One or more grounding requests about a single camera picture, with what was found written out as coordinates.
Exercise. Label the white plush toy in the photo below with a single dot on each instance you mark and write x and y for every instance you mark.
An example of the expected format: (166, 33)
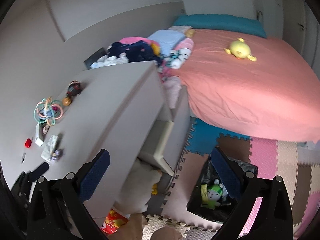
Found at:
(136, 191)

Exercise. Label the light blue folded cloth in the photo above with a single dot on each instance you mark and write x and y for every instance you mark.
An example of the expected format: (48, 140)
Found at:
(167, 40)

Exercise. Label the green white doll toy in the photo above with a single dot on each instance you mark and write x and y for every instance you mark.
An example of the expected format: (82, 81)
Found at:
(212, 194)

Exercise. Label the white grey desk cabinet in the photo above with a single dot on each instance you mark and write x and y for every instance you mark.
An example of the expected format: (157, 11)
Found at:
(115, 111)

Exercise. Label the navy patterned blanket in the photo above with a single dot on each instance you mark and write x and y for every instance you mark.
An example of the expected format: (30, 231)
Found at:
(136, 52)

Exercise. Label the white quilted garment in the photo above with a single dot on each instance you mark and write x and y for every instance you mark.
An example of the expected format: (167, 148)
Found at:
(109, 61)

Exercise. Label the purple bow hair clip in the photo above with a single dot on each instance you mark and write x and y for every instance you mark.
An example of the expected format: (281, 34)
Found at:
(56, 155)

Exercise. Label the black digital clock panel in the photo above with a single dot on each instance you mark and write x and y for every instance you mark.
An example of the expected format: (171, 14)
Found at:
(95, 57)

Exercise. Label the foam puzzle floor mat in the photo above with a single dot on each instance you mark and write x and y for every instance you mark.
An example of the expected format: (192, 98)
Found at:
(297, 164)

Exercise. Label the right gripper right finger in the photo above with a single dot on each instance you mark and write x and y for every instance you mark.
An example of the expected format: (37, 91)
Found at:
(234, 178)

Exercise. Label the teal pillow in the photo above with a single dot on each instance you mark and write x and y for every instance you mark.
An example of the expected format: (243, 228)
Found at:
(222, 22)

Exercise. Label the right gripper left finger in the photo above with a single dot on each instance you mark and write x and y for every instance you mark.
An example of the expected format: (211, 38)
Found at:
(90, 174)

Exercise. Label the dark red ball toy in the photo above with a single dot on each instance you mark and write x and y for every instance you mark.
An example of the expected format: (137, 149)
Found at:
(74, 89)

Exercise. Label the red heart toy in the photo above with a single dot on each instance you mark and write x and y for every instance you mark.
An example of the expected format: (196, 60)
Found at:
(28, 143)

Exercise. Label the metal desk cable grommet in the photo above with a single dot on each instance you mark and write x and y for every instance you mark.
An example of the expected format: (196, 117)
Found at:
(23, 157)

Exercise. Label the crumpled white tissue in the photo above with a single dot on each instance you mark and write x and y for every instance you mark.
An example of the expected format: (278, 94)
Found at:
(50, 147)

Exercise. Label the yellow plush duck toy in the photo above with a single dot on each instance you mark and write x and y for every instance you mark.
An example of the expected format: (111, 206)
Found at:
(240, 49)

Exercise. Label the open white drawer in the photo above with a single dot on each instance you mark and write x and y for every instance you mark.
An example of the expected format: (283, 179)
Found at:
(164, 144)

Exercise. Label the white rectangular carton box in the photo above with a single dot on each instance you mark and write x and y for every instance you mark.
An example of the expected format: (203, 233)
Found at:
(39, 137)

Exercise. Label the colourful ring rattle toy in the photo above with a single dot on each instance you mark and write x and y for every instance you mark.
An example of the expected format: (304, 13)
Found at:
(48, 111)

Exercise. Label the red yellow paper packet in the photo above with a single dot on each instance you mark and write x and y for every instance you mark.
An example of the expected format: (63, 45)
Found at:
(113, 222)

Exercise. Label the pink folded cloth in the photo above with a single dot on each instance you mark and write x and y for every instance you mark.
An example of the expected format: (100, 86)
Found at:
(134, 39)

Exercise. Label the pink bed sheet mattress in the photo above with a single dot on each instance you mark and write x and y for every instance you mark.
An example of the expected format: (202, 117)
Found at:
(275, 97)

